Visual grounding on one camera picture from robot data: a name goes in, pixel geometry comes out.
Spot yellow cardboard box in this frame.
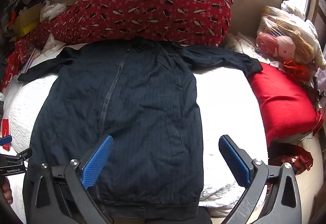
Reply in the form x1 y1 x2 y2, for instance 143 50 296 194
13 4 42 36

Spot red pillow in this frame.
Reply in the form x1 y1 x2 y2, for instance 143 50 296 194
248 62 325 148

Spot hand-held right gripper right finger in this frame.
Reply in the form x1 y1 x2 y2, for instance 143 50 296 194
218 134 302 224

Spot white quilted bed cover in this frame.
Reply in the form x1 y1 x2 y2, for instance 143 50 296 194
0 43 269 224

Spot shiny red bag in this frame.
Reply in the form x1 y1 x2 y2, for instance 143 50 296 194
270 144 314 176

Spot black cables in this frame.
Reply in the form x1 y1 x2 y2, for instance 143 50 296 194
303 79 326 112

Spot red packet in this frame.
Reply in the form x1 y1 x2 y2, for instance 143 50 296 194
0 118 11 152

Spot white fluffy plush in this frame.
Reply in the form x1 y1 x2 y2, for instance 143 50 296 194
281 0 326 70

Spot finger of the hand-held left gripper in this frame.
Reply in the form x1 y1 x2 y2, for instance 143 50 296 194
0 148 33 165
0 135 13 147

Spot red printed blanket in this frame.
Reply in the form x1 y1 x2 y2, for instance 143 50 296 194
0 0 234 92

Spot plush doll in plastic bag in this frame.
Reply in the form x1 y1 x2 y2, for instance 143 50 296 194
255 6 321 69

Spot navy pinstripe zip jacket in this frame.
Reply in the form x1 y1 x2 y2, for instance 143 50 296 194
17 40 263 224

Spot white plastic bag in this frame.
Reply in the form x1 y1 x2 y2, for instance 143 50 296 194
39 0 67 22

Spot white papers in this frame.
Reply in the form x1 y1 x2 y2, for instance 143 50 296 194
22 33 67 72

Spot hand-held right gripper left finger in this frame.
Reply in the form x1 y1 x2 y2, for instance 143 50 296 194
22 135 114 224

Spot white crumpled cloth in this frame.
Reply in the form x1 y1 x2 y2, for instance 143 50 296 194
224 33 258 61

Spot person's left hand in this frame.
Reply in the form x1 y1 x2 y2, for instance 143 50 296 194
0 177 13 204

